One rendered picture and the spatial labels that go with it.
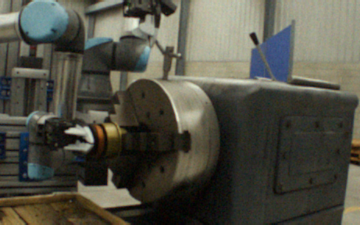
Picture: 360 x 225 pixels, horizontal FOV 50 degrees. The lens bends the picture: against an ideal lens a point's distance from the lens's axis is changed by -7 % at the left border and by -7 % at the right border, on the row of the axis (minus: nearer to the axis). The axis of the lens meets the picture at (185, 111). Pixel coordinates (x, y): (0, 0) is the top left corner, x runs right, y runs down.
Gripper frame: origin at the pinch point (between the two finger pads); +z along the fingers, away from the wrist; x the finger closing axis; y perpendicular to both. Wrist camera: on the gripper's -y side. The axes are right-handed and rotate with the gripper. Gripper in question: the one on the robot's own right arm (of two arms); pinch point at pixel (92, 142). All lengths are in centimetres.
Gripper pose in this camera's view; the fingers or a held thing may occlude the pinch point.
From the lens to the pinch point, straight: 92.4
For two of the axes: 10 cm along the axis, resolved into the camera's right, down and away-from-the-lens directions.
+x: 0.9, -9.9, -0.6
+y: -7.8, -0.4, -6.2
